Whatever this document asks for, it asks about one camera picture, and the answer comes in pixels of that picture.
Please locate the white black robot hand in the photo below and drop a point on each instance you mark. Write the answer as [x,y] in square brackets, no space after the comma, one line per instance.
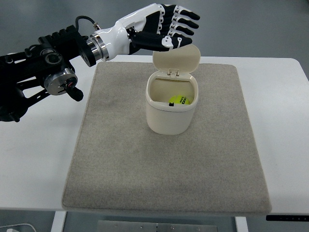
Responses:
[156,27]

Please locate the yellow tennis ball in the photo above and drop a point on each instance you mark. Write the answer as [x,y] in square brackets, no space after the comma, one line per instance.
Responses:
[178,99]

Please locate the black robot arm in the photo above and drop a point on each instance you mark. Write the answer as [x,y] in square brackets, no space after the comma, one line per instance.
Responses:
[44,69]

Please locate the beige lidded plastic bin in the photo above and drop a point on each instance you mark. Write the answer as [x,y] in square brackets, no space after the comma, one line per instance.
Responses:
[172,91]

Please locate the beige felt mat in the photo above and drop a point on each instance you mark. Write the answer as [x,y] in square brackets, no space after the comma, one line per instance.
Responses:
[120,164]

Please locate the white table leg right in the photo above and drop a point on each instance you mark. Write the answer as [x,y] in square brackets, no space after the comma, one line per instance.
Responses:
[241,224]

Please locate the white table leg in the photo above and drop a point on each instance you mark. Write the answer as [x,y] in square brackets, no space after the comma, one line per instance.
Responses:
[58,221]
[241,224]

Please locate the white table leg left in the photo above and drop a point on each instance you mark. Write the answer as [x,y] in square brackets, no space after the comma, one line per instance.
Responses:
[58,221]

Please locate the black table control panel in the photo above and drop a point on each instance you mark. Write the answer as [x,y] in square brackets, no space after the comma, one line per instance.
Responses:
[289,218]

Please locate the white device corner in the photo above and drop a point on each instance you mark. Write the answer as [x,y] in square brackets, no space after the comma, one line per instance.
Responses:
[15,227]

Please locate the grey metal base plate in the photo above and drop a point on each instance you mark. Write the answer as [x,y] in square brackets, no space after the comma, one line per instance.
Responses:
[127,226]

